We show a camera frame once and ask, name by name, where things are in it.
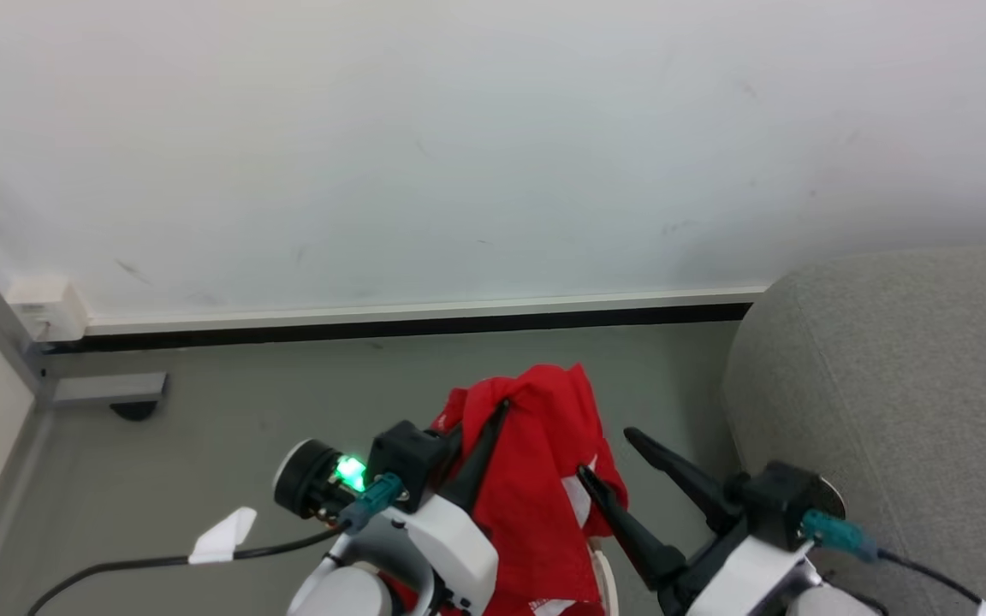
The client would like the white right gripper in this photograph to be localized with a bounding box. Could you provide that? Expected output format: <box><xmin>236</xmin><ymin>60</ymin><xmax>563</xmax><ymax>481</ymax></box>
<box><xmin>576</xmin><ymin>427</ymin><xmax>821</xmax><ymax>616</ymax></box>

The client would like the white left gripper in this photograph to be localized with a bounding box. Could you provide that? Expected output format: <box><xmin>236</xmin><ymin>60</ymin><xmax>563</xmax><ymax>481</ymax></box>
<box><xmin>406</xmin><ymin>398</ymin><xmax>513</xmax><ymax>616</ymax></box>

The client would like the red clothing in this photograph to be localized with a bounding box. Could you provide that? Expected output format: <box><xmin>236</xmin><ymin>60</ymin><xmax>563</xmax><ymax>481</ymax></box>
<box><xmin>386</xmin><ymin>364</ymin><xmax>631</xmax><ymax>616</ymax></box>

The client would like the white laundry basket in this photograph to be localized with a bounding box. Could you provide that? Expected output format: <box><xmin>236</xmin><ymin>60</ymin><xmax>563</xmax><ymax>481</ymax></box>
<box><xmin>587</xmin><ymin>537</ymin><xmax>622</xmax><ymax>616</ymax></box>

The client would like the black skirting strip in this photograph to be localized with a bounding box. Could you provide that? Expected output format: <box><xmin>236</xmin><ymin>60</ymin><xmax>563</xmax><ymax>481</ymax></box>
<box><xmin>48</xmin><ymin>303</ymin><xmax>755</xmax><ymax>353</ymax></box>

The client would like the grey fabric sofa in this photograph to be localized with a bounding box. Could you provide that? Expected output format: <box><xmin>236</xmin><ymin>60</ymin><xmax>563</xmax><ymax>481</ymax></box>
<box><xmin>722</xmin><ymin>244</ymin><xmax>986</xmax><ymax>616</ymax></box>

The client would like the black cable with teal plug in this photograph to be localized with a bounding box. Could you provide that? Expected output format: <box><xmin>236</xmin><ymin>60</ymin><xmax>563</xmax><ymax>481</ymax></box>
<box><xmin>801</xmin><ymin>509</ymin><xmax>986</xmax><ymax>610</ymax></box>
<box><xmin>27</xmin><ymin>472</ymin><xmax>408</xmax><ymax>616</ymax></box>

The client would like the white wall junction box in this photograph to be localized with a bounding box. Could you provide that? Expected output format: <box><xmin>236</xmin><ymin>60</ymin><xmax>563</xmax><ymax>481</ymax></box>
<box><xmin>7</xmin><ymin>275</ymin><xmax>90</xmax><ymax>345</ymax></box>

